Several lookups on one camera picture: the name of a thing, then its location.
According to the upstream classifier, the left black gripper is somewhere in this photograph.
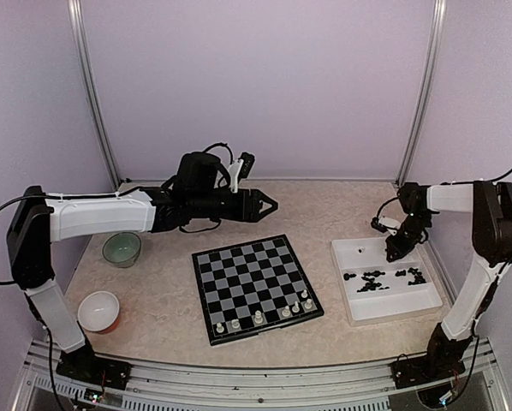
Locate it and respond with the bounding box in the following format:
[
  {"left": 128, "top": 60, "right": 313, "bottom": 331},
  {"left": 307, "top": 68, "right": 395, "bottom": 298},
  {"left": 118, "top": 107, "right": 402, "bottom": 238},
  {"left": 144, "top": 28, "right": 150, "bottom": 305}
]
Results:
[{"left": 190, "top": 188, "right": 279, "bottom": 223}]

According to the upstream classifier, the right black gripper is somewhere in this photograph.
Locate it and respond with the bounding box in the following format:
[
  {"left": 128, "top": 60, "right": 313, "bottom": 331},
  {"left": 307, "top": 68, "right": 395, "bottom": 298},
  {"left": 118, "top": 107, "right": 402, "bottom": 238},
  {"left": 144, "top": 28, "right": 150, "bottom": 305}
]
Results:
[{"left": 386, "top": 213, "right": 432, "bottom": 260}]

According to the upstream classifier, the white chess bishop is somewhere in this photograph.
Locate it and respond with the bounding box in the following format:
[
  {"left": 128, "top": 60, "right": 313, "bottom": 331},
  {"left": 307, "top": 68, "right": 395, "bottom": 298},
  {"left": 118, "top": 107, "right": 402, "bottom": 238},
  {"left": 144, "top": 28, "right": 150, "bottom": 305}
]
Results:
[{"left": 282, "top": 306, "right": 291, "bottom": 318}]

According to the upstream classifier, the white chess queen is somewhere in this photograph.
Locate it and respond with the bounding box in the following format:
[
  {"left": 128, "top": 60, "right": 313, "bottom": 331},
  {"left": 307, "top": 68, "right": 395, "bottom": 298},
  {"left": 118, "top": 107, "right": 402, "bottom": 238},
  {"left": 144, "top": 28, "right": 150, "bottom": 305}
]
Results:
[{"left": 253, "top": 311, "right": 264, "bottom": 325}]

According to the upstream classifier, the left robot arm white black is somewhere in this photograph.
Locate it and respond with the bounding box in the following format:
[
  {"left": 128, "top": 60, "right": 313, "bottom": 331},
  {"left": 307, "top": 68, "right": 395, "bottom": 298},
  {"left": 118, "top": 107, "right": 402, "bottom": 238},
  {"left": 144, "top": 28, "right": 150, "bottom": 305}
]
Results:
[{"left": 6, "top": 152, "right": 278, "bottom": 381}]

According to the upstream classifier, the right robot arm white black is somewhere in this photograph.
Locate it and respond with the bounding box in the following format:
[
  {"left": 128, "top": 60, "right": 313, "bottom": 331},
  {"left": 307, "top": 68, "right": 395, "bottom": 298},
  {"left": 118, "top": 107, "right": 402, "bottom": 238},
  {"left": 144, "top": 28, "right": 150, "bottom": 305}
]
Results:
[{"left": 385, "top": 181, "right": 512, "bottom": 388}]

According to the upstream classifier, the black chess pieces right cluster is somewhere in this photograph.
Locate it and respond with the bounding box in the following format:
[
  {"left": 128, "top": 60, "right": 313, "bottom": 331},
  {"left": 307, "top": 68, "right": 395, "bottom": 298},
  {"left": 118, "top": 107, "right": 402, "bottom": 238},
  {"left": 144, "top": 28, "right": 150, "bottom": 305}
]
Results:
[{"left": 395, "top": 267, "right": 426, "bottom": 286}]

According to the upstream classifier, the black chess pieces cluster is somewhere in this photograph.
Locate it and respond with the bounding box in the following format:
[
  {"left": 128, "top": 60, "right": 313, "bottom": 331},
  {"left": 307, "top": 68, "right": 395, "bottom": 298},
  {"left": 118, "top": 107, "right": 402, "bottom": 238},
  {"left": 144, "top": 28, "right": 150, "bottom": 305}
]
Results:
[
  {"left": 395, "top": 267, "right": 426, "bottom": 286},
  {"left": 356, "top": 270, "right": 389, "bottom": 293}
]

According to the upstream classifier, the black grey chess board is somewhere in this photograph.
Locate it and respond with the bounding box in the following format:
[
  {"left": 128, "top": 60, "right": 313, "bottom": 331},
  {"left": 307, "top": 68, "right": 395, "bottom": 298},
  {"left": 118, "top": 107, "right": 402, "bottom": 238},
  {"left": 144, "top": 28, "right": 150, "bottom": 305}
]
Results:
[{"left": 192, "top": 234, "right": 324, "bottom": 346}]

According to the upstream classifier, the white plastic tray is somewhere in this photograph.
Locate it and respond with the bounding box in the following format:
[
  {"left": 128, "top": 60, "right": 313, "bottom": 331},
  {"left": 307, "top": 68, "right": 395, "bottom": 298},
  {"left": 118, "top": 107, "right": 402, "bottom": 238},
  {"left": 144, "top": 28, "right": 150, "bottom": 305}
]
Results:
[{"left": 331, "top": 237, "right": 443, "bottom": 326}]

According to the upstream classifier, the green glass bowl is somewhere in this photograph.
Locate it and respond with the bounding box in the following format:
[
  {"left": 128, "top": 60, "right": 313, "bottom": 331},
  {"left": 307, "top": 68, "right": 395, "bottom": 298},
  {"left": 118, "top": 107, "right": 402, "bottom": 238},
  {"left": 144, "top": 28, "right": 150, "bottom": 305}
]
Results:
[{"left": 102, "top": 232, "right": 142, "bottom": 268}]

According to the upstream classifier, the white orange bowl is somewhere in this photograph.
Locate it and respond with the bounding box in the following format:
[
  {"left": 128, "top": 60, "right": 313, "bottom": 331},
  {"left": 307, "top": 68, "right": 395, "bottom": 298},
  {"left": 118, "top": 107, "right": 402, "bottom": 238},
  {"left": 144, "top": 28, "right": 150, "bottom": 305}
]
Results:
[{"left": 77, "top": 291, "right": 121, "bottom": 334}]

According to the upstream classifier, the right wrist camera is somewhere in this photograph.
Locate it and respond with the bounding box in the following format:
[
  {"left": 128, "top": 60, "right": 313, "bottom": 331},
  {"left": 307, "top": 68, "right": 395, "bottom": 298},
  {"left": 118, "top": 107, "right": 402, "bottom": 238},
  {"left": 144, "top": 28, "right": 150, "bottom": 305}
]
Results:
[{"left": 371, "top": 217, "right": 401, "bottom": 235}]

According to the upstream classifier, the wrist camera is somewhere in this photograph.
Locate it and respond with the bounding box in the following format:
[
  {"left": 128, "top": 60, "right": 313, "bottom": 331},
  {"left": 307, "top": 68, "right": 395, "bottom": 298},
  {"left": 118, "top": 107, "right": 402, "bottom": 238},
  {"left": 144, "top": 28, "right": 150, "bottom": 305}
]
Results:
[
  {"left": 371, "top": 217, "right": 401, "bottom": 235},
  {"left": 228, "top": 152, "right": 255, "bottom": 194}
]

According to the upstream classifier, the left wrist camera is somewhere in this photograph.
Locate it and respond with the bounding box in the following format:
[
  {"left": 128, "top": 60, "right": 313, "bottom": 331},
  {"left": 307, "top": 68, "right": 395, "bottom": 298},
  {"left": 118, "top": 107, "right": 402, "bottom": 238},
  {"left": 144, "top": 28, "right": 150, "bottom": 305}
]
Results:
[{"left": 228, "top": 152, "right": 255, "bottom": 194}]

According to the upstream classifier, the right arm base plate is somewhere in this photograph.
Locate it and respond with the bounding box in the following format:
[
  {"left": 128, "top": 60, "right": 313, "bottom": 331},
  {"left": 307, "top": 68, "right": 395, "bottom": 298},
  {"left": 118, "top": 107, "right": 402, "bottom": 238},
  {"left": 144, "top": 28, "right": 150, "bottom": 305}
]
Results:
[{"left": 390, "top": 355, "right": 466, "bottom": 390}]

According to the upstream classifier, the right aluminium frame post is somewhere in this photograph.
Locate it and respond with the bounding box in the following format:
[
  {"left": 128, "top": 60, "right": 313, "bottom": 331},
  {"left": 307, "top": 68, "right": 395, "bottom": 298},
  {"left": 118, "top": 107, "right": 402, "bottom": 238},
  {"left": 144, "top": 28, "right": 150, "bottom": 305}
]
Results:
[{"left": 395, "top": 0, "right": 447, "bottom": 187}]

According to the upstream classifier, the aluminium frame post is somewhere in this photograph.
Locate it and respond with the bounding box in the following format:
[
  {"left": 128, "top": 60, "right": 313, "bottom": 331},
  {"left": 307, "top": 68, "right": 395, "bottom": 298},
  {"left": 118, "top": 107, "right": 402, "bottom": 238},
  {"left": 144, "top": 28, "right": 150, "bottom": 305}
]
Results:
[
  {"left": 68, "top": 0, "right": 122, "bottom": 188},
  {"left": 395, "top": 0, "right": 447, "bottom": 187}
]

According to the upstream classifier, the aluminium front rail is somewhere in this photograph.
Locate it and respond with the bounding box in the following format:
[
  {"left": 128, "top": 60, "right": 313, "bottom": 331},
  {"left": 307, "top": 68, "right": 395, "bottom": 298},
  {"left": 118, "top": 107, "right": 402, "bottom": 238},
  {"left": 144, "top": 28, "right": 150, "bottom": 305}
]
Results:
[{"left": 7, "top": 339, "right": 511, "bottom": 410}]

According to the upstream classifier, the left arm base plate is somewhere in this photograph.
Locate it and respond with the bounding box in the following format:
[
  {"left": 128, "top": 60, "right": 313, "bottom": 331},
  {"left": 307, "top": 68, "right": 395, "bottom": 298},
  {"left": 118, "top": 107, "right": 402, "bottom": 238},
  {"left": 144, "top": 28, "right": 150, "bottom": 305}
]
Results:
[{"left": 56, "top": 352, "right": 132, "bottom": 390}]

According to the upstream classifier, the left aluminium frame post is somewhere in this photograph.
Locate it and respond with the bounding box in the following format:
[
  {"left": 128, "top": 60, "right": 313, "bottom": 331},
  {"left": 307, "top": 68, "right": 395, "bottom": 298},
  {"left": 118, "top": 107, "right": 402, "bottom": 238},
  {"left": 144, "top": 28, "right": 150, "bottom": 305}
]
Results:
[{"left": 68, "top": 0, "right": 122, "bottom": 188}]

